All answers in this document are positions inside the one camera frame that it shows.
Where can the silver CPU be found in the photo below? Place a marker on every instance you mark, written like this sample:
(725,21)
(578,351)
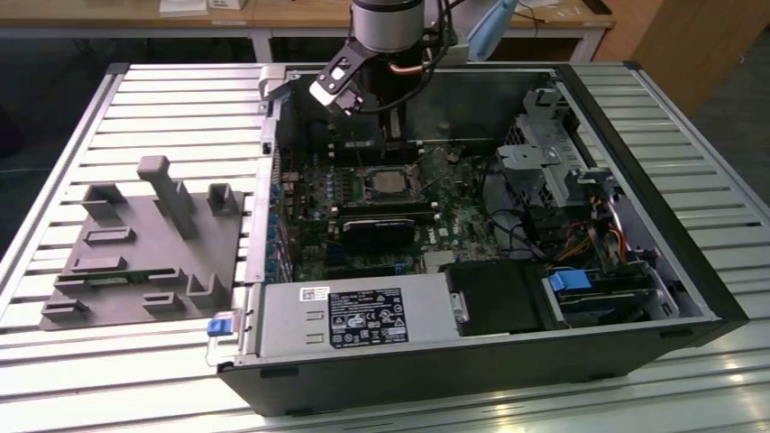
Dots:
(385,181)

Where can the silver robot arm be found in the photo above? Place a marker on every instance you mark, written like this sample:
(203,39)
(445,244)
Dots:
(385,27)

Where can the CPU socket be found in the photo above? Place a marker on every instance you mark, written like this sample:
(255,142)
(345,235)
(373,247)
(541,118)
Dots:
(365,189)

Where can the grey case latch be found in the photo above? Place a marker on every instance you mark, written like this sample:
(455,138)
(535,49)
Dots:
(271,81)

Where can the grey metal drive cage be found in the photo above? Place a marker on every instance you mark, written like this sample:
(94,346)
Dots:
(529,158)

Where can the white box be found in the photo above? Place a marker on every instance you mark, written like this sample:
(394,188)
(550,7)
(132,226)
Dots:
(226,4)
(180,6)

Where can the black graphics card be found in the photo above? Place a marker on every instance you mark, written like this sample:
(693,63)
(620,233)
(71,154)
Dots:
(379,234)

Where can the green motherboard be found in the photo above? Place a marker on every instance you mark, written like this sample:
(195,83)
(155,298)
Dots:
(457,225)

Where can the silver chipset heatsink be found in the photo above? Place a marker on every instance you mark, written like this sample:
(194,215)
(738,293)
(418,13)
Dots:
(439,260)

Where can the wooden desk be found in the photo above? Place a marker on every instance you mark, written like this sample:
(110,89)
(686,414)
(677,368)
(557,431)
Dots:
(120,22)

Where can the white barcode sticker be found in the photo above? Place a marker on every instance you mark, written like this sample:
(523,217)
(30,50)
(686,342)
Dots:
(313,293)

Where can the black plastic shroud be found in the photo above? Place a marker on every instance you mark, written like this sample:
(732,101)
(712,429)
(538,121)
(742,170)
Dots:
(499,297)

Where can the black power supply label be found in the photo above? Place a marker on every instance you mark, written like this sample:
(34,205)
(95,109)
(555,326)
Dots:
(367,318)

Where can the wooden cabinet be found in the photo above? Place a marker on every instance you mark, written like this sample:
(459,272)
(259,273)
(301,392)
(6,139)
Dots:
(692,45)

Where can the hard disk in blue carrier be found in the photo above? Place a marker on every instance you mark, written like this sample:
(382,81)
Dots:
(571,280)

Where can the silver power supply unit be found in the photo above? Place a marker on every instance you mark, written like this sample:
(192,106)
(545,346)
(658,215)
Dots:
(289,315)

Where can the grey parts rack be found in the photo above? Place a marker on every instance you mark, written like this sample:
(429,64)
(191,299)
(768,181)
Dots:
(150,270)

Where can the blue plastic latch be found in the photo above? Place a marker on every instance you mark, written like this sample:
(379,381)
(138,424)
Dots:
(218,327)

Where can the black open PC case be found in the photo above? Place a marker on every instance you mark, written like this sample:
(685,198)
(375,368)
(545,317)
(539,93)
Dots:
(421,374)

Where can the silver disk bay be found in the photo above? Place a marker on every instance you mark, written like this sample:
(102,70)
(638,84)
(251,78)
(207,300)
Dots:
(668,293)

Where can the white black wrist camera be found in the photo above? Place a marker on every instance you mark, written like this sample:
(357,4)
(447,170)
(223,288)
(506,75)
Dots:
(334,88)

